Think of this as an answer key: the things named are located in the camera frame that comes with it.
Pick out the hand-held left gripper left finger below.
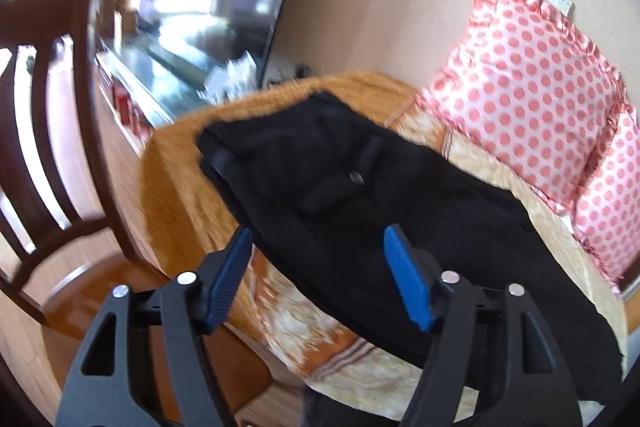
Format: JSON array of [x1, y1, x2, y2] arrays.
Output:
[[54, 227, 253, 427]]

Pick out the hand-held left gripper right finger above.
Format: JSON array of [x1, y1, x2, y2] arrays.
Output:
[[383, 224, 584, 427]]

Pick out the black pants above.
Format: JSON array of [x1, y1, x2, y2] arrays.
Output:
[[195, 92, 625, 393]]

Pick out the orange patterned bed blanket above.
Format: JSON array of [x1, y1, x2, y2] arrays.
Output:
[[137, 69, 628, 410]]

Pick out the dark wooden chair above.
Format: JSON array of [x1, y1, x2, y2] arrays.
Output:
[[0, 0, 173, 342]]

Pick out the pink polka dot pillow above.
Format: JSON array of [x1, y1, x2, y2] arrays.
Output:
[[416, 0, 640, 294]]

